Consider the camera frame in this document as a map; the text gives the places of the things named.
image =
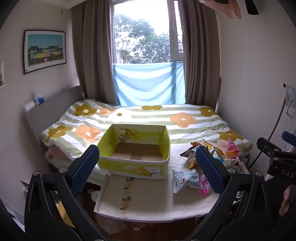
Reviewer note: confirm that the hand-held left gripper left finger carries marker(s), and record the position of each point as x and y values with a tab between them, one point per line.
86	166

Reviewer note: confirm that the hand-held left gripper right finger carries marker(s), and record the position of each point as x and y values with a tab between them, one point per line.
208	169

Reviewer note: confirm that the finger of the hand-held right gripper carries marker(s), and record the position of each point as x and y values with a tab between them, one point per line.
266	146
289	138

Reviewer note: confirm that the pink snack packet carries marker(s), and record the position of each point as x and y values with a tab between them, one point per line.
204	185

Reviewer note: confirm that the orange cake packet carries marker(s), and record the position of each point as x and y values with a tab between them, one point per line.
211	146

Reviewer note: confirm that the brown and white snack bag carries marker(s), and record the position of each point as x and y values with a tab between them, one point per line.
190	153

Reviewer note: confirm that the white and blue snack packet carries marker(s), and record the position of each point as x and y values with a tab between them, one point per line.
185	180

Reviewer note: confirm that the pink and orange snack bag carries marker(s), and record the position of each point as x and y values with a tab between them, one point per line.
229	149

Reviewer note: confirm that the yellow-green cardboard box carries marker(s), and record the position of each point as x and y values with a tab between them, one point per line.
136	150

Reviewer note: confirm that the person's right hand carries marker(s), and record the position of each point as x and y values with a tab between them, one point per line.
285	201

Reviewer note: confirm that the pink pillow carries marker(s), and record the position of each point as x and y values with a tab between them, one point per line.
56	153

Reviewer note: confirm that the grey bed headboard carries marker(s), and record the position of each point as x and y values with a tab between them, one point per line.
46	115

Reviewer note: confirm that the striped floral blanket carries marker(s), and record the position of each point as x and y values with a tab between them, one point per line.
138	118

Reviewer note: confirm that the light blue cloth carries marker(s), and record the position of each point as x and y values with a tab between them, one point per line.
148	83

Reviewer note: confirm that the brown curtain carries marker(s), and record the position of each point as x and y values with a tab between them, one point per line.
92	51
201	55

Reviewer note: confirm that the pink towel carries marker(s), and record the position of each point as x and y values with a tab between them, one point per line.
229	8

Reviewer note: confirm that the window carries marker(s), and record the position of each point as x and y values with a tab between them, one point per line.
148	32

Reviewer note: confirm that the framed wall picture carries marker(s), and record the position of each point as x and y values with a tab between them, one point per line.
44	51

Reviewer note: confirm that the small wall picture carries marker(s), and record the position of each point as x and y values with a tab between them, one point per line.
1	75

